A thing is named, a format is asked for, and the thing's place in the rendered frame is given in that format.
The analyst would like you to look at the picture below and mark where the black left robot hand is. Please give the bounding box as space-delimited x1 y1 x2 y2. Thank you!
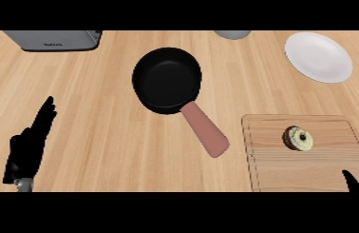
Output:
1 95 58 184

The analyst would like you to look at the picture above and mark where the cream-frosted brown cupcake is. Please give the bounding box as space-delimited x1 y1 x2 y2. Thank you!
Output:
281 125 315 152

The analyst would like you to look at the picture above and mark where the grey rounded object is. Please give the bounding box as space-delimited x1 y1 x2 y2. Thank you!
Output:
212 29 252 41

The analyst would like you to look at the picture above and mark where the white round plate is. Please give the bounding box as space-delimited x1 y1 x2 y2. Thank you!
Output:
283 31 354 84

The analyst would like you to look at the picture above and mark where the wooden cutting board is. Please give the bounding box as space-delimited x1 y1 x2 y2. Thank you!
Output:
239 113 359 193

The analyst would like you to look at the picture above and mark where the grey boxy appliance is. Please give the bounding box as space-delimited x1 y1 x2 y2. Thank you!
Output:
1 29 103 52

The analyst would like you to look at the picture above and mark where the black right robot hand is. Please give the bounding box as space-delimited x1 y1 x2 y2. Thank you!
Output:
341 169 359 193

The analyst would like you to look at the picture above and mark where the black pan with brown handle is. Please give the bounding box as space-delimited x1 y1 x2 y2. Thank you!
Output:
129 47 231 159

